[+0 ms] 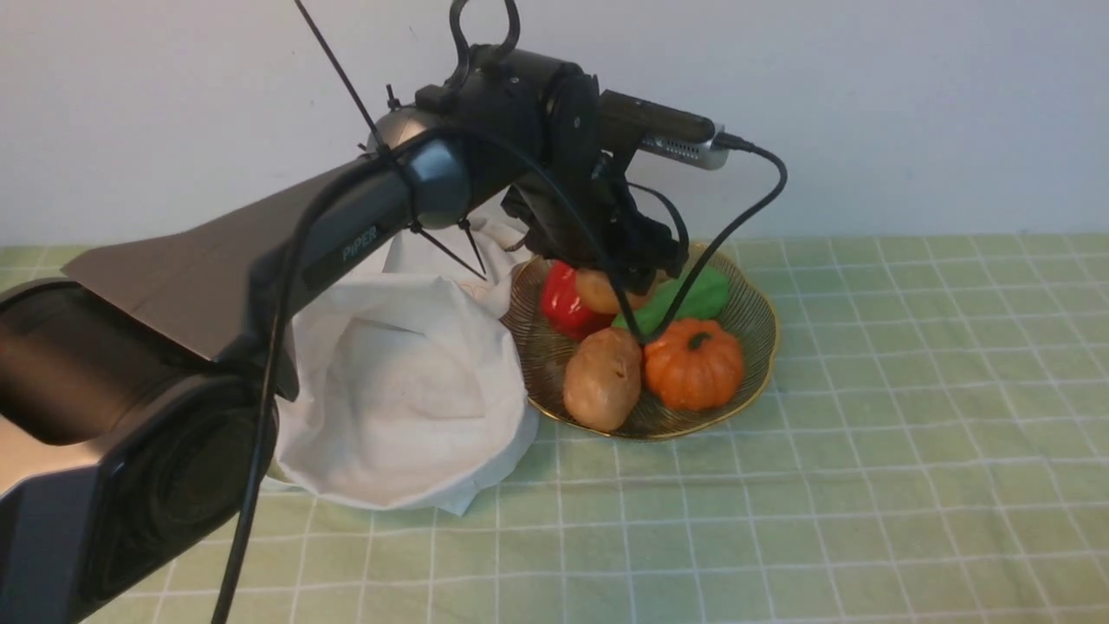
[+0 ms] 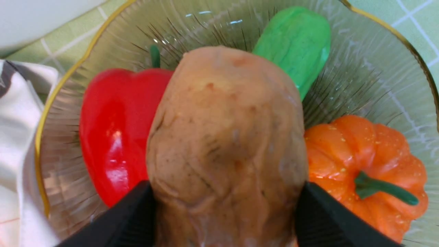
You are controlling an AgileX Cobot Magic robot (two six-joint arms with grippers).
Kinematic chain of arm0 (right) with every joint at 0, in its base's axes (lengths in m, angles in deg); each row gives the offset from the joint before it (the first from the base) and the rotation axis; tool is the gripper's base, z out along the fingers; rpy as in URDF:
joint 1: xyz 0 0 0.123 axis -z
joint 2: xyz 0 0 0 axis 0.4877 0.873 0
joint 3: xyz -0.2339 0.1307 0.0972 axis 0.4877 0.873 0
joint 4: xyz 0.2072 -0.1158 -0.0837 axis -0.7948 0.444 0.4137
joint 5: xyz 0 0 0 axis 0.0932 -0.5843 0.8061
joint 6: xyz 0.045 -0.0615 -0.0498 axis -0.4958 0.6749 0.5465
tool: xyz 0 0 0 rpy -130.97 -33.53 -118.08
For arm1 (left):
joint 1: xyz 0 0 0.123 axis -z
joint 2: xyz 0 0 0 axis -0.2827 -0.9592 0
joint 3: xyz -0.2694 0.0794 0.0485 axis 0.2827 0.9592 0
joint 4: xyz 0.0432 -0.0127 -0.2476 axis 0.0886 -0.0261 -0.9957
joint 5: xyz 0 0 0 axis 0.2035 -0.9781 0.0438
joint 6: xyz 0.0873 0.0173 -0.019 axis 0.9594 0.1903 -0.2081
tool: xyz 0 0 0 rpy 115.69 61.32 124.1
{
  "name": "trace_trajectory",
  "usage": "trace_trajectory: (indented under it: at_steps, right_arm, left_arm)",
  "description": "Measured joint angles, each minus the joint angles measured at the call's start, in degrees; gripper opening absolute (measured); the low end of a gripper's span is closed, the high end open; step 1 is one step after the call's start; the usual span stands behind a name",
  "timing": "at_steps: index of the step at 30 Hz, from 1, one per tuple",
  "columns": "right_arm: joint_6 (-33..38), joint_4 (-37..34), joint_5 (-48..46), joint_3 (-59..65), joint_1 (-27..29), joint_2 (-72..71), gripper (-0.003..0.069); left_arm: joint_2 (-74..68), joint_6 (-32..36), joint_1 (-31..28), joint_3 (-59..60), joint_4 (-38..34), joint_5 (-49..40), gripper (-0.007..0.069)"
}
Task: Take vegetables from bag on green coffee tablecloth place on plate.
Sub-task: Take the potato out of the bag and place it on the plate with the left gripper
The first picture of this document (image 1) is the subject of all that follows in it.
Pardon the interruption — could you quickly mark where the black camera cable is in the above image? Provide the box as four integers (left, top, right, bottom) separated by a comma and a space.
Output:
211, 130, 788, 624

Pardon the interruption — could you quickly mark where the green cucumber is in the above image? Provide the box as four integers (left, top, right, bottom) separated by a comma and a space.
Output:
634, 266, 731, 337

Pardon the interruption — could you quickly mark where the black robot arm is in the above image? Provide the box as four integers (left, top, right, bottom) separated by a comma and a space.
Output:
3, 47, 684, 623

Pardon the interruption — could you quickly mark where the tan potato in plate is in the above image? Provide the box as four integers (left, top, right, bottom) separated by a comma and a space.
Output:
562, 328, 643, 432

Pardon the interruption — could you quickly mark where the green checkered tablecloth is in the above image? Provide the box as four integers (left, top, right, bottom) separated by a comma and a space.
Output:
0, 234, 1109, 624

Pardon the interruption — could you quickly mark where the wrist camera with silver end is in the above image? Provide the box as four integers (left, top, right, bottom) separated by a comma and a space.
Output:
598, 90, 729, 171

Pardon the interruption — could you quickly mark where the orange mini pumpkin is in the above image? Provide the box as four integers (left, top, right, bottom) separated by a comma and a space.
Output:
643, 317, 746, 412

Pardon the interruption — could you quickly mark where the gold wire basket plate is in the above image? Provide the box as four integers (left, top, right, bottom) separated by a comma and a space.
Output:
502, 250, 780, 441

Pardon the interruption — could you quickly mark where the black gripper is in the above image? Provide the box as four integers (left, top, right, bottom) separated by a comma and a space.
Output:
502, 153, 685, 295

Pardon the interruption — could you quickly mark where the red bell pepper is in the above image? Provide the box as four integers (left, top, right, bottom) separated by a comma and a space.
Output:
540, 260, 615, 342

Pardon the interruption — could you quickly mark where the white cloth bag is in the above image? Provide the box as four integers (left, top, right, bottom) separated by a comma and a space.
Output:
263, 217, 539, 515

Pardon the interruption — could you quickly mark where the brown potato from bag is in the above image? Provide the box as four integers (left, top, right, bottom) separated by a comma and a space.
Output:
574, 269, 658, 315

